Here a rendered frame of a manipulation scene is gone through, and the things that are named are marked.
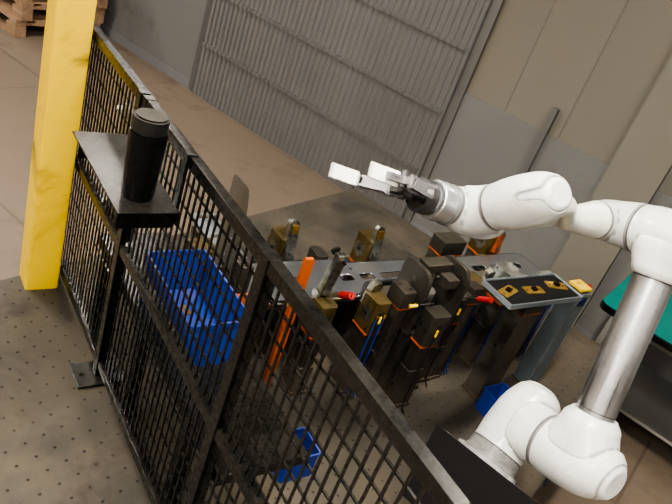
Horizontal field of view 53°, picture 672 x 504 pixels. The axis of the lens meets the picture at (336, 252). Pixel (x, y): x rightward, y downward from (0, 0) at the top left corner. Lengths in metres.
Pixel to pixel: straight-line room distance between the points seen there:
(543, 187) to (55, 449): 1.32
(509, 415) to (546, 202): 0.78
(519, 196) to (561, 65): 3.23
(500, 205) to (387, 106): 3.72
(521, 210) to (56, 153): 1.33
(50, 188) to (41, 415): 0.66
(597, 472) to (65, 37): 1.74
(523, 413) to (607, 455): 0.24
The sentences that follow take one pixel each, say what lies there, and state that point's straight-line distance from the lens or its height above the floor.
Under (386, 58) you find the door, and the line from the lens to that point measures 5.07.
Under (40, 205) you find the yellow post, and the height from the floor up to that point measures 1.01.
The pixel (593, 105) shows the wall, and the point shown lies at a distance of 4.51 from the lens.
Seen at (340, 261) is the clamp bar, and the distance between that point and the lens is 1.90.
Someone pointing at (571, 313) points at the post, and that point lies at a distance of 2.54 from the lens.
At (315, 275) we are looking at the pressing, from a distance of 2.19.
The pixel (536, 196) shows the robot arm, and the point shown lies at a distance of 1.36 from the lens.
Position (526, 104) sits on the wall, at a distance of 4.65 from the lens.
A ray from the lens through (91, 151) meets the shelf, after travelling 1.60.
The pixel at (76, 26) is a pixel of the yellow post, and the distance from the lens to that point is 1.99.
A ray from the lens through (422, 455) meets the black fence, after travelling 0.88.
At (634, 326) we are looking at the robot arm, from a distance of 1.84.
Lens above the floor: 2.12
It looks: 28 degrees down
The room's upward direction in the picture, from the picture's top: 20 degrees clockwise
